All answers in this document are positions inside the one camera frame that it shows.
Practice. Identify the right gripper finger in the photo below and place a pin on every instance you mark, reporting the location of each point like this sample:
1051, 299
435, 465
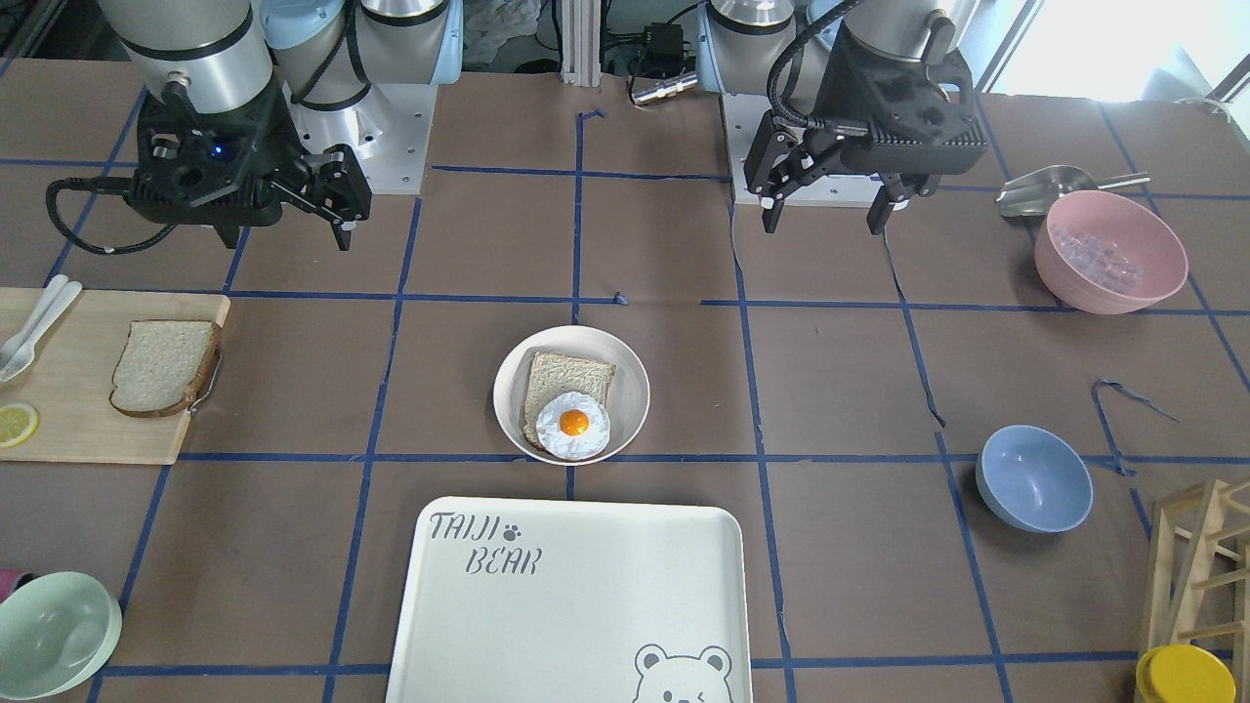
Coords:
342, 232
230, 235

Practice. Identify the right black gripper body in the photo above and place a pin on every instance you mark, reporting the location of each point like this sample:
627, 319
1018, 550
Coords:
276, 134

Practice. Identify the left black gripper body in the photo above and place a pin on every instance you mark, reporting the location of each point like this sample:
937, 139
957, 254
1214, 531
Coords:
836, 104

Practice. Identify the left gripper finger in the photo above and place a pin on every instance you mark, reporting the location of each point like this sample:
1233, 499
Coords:
893, 192
772, 209

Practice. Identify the white bread slice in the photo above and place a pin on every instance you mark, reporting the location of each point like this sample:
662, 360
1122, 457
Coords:
165, 367

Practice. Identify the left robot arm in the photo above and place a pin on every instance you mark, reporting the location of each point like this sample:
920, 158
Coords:
739, 39

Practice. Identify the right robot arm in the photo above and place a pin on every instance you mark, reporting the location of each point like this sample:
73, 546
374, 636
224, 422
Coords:
325, 54

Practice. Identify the white round plate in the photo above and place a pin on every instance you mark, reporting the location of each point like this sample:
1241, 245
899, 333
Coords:
627, 399

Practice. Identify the bread slice on plate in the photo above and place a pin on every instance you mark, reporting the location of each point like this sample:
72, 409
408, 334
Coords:
550, 375

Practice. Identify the metal scoop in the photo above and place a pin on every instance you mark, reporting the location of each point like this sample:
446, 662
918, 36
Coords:
1033, 194

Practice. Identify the pink bowl with ice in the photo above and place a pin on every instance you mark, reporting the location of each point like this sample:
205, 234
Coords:
1102, 253

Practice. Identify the white plastic cutlery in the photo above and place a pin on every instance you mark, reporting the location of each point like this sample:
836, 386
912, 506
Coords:
18, 352

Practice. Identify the lemon slice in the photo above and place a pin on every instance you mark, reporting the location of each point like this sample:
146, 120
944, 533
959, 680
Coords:
19, 422

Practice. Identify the fried egg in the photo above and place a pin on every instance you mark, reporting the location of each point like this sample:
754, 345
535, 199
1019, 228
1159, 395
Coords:
573, 426

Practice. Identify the blue bowl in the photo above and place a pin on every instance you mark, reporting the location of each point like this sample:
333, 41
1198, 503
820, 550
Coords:
1033, 480

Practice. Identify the white bear tray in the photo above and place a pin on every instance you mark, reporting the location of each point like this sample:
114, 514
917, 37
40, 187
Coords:
512, 600

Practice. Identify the pink cloth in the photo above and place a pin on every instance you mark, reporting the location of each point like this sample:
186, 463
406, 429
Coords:
12, 579

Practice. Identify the green bowl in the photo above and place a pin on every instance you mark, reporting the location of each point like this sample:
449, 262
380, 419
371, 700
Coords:
56, 632

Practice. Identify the wooden cup rack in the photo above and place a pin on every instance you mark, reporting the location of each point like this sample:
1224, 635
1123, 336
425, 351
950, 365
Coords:
1198, 545

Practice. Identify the yellow cup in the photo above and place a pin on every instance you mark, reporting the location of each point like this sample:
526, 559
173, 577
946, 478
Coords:
1181, 672

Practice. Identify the aluminium frame post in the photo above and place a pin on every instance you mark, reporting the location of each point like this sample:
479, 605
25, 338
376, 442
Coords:
581, 23

